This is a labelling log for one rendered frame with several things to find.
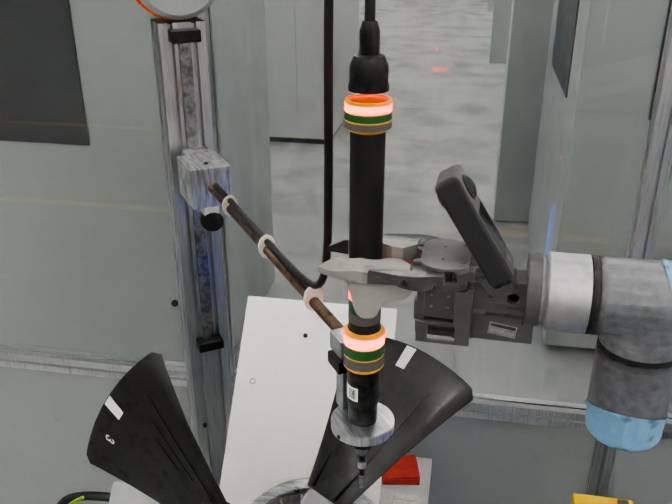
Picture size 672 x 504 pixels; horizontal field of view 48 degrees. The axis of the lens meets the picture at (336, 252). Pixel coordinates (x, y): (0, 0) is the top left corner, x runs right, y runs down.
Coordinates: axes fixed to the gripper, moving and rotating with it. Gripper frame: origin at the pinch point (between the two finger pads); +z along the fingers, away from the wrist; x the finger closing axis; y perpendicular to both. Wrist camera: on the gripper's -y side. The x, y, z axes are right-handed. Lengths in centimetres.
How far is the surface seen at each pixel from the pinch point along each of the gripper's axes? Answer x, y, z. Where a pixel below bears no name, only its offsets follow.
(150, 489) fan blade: 7, 43, 29
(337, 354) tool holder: 1.7, 13.1, 0.3
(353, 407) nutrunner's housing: -1.5, 17.5, -2.2
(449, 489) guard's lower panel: 71, 91, -11
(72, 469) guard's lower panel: 67, 100, 85
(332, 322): 5.3, 11.3, 1.6
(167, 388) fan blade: 9.1, 26.2, 24.9
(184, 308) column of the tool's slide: 53, 40, 43
